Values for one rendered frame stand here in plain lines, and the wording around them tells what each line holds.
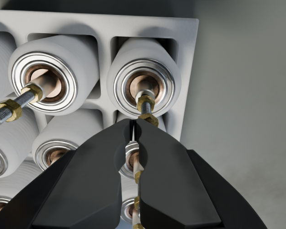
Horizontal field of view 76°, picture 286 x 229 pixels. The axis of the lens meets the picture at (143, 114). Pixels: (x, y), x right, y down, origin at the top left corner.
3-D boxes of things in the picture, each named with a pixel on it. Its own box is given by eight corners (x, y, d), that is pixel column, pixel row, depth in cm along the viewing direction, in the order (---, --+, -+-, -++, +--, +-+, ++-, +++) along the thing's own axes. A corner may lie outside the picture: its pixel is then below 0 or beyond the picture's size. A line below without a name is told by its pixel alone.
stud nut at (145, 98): (132, 103, 19) (132, 107, 18) (143, 91, 19) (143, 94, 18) (147, 113, 20) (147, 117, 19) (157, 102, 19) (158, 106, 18)
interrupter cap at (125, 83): (183, 67, 22) (184, 68, 21) (163, 120, 25) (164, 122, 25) (120, 49, 21) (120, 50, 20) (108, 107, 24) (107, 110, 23)
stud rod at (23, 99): (34, 87, 21) (-15, 121, 14) (38, 81, 20) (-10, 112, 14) (42, 93, 21) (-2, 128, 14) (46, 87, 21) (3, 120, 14)
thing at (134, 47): (170, 41, 37) (195, 61, 21) (156, 85, 41) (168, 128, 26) (124, 27, 36) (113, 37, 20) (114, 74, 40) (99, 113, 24)
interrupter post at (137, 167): (150, 156, 28) (152, 171, 25) (145, 166, 29) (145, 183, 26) (136, 151, 27) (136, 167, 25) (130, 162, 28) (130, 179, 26)
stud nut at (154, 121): (131, 122, 16) (131, 127, 15) (144, 108, 15) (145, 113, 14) (149, 134, 16) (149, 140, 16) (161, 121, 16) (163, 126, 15)
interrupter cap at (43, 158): (50, 180, 30) (48, 183, 29) (27, 142, 26) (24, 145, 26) (95, 172, 29) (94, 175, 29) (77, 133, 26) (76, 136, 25)
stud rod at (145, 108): (138, 97, 21) (139, 137, 14) (144, 91, 20) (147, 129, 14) (145, 102, 21) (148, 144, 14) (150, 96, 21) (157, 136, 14)
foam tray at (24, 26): (38, 152, 58) (0, 203, 42) (-2, 10, 40) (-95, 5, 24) (161, 154, 60) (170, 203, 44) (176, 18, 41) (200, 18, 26)
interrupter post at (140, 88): (156, 81, 23) (159, 91, 20) (150, 99, 24) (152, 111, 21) (137, 77, 22) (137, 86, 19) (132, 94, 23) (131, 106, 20)
